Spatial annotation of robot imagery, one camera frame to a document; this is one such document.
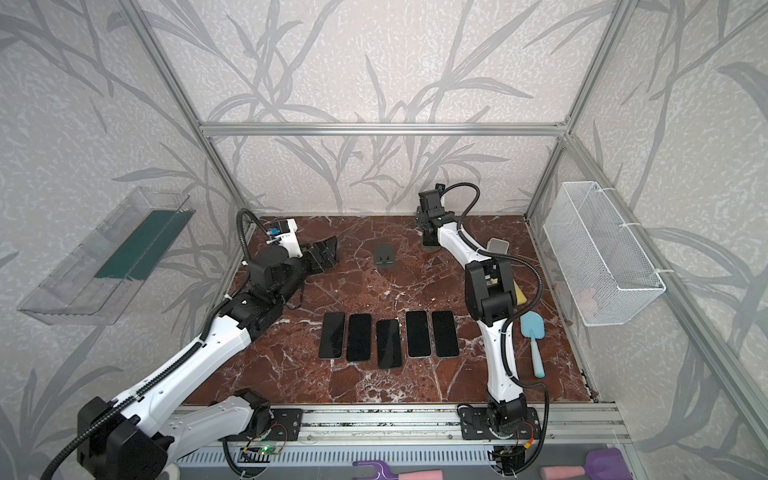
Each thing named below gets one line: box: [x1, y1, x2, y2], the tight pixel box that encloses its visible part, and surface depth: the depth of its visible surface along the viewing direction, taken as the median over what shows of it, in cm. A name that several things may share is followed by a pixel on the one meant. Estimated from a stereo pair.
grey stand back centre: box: [376, 243, 394, 269], surface depth 110 cm
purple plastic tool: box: [353, 461, 444, 480], surface depth 69 cm
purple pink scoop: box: [540, 448, 633, 480], surface depth 69 cm
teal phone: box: [432, 310, 459, 357], surface depth 91 cm
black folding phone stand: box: [313, 235, 339, 272], surface depth 68 cm
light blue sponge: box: [520, 311, 545, 378], surface depth 88 cm
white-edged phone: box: [406, 310, 431, 357], surface depth 93 cm
